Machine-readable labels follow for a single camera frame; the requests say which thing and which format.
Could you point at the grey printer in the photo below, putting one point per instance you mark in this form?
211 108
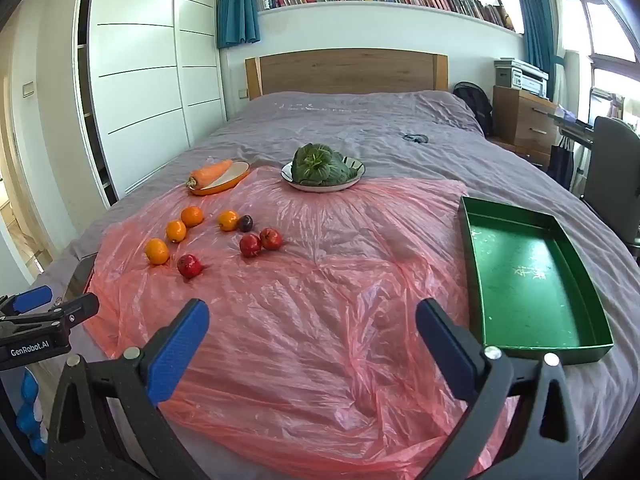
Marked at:
517 74

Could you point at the blue gloved left hand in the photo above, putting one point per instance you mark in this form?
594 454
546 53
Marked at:
30 418

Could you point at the pink plastic sheet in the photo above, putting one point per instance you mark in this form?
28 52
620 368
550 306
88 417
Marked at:
312 364

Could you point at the white wardrobe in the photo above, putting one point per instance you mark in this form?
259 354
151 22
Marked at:
153 80

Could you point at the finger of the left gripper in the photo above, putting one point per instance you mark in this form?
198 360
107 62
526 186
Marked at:
27 301
75 311

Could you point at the wooden headboard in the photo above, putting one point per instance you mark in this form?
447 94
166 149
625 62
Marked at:
351 71

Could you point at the dark purple plum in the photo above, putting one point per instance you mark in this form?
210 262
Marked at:
245 223

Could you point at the green leafy vegetable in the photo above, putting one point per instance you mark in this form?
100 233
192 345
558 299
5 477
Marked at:
319 165

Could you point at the dark glasses on bed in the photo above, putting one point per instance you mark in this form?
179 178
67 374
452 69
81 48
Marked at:
416 138

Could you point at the smartphone in red case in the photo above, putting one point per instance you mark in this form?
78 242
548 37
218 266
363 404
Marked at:
81 277

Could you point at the wooden drawer chest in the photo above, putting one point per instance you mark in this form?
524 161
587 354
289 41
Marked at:
524 125

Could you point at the grey chair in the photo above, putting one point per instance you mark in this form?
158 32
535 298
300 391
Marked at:
612 186

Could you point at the left teal curtain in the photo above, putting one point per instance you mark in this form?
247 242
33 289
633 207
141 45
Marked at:
237 23

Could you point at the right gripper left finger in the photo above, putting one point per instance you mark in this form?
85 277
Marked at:
105 421

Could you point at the teal curtain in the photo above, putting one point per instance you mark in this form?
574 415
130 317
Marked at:
237 23
542 21

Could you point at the orange carrot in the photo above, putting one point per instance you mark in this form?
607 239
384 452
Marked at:
205 176

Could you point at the right teal curtain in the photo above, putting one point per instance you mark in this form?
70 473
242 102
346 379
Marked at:
542 21

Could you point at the red apple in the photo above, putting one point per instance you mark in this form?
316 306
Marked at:
250 245
189 266
271 239

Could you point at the black backpack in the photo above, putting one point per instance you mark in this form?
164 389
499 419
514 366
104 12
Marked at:
477 101

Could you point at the orange oval dish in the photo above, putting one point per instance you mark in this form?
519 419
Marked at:
236 173

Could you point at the dark blue bag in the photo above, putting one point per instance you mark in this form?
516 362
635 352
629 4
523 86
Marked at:
562 163

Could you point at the grey purple bed cover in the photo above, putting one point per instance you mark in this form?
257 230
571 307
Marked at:
605 395

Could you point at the orange tangerine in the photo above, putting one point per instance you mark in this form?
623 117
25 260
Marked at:
228 220
176 231
156 251
192 216

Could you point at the green rectangular tray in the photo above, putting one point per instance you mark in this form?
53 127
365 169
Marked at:
529 292

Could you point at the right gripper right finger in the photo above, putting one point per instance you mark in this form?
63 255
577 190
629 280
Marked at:
541 441

